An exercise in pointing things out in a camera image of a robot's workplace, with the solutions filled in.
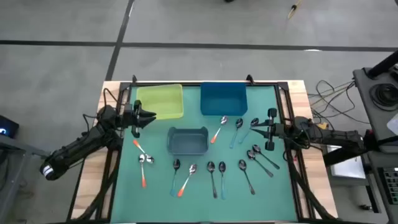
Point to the blue plastic bin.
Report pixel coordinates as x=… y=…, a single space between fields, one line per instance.
x=224 y=99

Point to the small red knob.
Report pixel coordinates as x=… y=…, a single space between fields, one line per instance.
x=370 y=133

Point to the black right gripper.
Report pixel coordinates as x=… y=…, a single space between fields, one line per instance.
x=278 y=130

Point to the yellow-green plastic bin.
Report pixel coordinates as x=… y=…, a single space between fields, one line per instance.
x=161 y=102

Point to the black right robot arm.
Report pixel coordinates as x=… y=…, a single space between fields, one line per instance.
x=335 y=137

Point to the black aluminium table frame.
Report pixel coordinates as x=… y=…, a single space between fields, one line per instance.
x=191 y=83

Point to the black keypad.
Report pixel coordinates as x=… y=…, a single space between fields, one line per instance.
x=391 y=183

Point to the grey equipment rack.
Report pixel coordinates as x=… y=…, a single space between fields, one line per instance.
x=373 y=161

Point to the teal table mat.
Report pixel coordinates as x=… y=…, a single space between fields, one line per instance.
x=264 y=202

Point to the small dark floor object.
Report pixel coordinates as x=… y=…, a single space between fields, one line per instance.
x=366 y=208

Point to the grey plastic bin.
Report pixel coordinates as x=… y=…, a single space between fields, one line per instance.
x=188 y=141

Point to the white box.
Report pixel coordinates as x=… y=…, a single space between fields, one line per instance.
x=348 y=166

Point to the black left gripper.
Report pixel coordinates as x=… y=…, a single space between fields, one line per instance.
x=136 y=119

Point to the black device with blue light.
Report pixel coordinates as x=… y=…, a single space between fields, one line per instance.
x=11 y=124

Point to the black pole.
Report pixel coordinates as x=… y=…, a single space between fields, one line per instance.
x=384 y=64

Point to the black diagonal bar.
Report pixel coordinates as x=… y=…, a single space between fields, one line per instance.
x=339 y=157

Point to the grey equipment cart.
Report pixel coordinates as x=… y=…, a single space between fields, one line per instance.
x=365 y=93

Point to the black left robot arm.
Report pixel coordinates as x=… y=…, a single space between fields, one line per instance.
x=77 y=146

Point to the white sheet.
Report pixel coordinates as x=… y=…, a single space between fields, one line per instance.
x=394 y=124

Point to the grey metal stand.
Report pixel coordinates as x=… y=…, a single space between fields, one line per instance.
x=12 y=174

